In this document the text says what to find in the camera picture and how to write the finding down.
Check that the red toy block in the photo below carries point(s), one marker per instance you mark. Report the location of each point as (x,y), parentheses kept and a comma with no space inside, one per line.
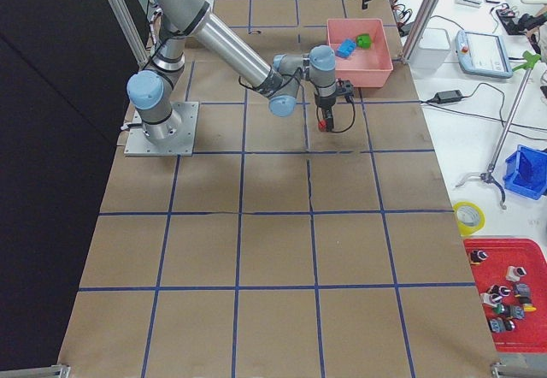
(321,126)

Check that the green toy block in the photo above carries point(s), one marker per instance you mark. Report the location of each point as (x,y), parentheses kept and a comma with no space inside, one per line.
(364,41)

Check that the blue toy block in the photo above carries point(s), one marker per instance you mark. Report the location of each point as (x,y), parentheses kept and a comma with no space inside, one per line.
(346,48)

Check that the pink plastic box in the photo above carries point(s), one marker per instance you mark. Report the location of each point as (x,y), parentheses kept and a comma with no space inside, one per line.
(364,67)

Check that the white plastic container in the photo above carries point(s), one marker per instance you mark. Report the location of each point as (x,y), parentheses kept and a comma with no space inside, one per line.
(431,52)

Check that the black power adapter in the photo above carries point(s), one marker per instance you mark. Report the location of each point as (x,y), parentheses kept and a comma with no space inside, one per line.
(451,96)

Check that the teach pendant tablet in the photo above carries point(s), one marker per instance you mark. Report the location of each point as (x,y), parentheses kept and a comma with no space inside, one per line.
(482,54)

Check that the yellow tape roll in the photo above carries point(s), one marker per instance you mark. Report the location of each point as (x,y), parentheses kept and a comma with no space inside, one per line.
(470,218)

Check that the reacher grabber tool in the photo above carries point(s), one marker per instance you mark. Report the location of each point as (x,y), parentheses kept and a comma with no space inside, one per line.
(531,59)

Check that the blue storage bin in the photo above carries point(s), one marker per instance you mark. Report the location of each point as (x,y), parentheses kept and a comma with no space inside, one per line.
(526,172)

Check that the red plastic tray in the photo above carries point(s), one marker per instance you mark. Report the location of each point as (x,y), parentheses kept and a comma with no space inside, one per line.
(510,276)

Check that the aluminium frame post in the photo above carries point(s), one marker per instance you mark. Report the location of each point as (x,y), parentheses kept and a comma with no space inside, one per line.
(421,20)

